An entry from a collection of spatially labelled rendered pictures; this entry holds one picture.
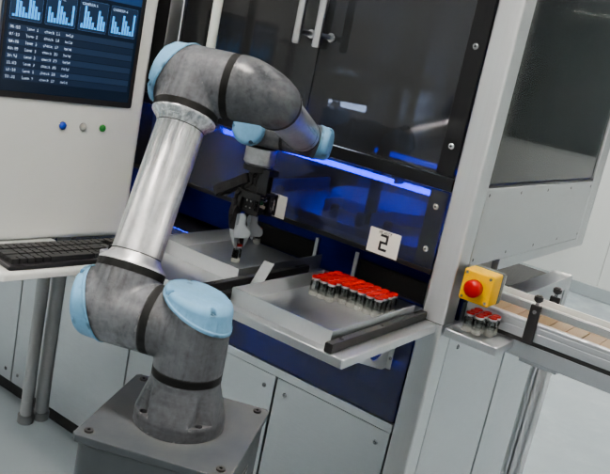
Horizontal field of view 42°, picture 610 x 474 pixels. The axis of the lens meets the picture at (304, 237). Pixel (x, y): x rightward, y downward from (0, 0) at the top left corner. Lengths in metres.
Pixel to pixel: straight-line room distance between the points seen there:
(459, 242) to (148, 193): 0.76
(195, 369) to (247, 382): 0.93
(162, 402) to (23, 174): 0.99
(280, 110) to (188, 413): 0.53
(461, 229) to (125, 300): 0.82
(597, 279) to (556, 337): 4.65
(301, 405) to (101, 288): 0.92
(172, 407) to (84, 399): 1.43
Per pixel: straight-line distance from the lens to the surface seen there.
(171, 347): 1.26
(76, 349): 2.69
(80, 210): 2.23
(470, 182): 1.77
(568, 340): 1.85
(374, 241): 1.88
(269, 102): 1.36
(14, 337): 2.95
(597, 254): 6.47
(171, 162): 1.34
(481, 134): 1.76
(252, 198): 1.87
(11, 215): 2.14
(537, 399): 1.95
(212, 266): 1.85
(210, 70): 1.36
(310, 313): 1.70
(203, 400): 1.29
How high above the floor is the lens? 1.43
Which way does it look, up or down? 13 degrees down
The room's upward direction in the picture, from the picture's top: 12 degrees clockwise
